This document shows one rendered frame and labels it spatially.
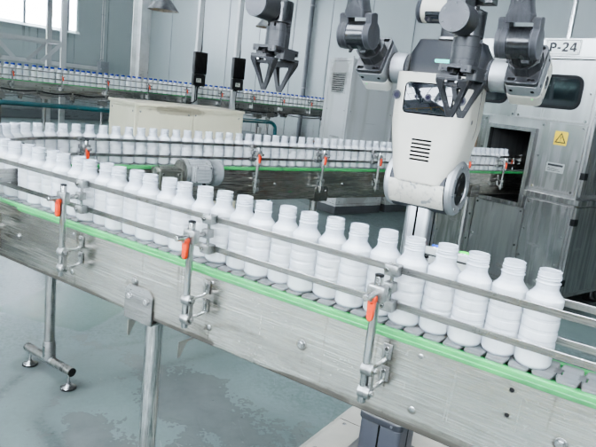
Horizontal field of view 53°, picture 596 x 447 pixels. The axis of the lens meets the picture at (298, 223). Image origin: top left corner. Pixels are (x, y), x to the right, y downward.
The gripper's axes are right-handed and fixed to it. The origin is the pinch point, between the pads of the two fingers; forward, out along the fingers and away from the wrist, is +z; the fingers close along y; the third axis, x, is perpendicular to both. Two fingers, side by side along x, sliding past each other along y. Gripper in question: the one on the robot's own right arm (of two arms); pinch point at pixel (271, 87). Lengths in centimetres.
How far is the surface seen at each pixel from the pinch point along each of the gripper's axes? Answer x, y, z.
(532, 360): 72, 16, 39
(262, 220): 13.1, 14.8, 28.5
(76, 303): -207, -107, 138
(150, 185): -22.4, 14.4, 27.4
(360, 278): 38, 14, 35
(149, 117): -308, -244, 27
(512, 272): 65, 14, 26
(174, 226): -11.6, 15.8, 35.2
